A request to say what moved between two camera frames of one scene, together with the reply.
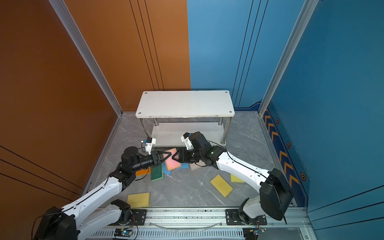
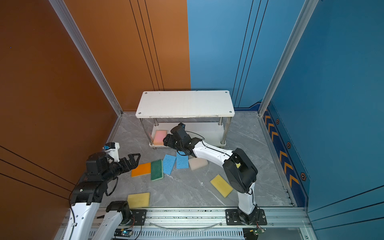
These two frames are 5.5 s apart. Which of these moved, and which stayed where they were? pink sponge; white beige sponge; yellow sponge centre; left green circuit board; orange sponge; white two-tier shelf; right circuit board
Moved: pink sponge
Stayed: yellow sponge centre; orange sponge; white beige sponge; white two-tier shelf; left green circuit board; right circuit board
